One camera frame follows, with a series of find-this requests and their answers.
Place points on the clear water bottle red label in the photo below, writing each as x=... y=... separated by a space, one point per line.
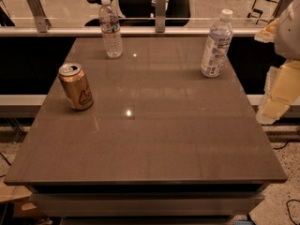
x=110 y=29

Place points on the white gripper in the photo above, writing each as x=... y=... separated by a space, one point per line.
x=288 y=37

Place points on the right metal railing bracket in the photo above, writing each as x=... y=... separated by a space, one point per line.
x=281 y=6

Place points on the metal frame stool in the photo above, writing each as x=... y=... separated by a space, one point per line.
x=264 y=11

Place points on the gold soda can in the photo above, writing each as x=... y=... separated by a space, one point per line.
x=76 y=86

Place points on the black office chair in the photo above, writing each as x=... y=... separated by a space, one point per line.
x=139 y=12

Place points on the left metal railing bracket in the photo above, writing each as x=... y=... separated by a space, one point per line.
x=41 y=21

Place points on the metal railing bracket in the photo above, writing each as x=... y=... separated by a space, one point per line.
x=281 y=6
x=160 y=16
x=41 y=21

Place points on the blue label plastic bottle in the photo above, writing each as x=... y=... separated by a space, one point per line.
x=217 y=45

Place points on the middle metal railing bracket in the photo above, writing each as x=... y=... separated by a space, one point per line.
x=160 y=16

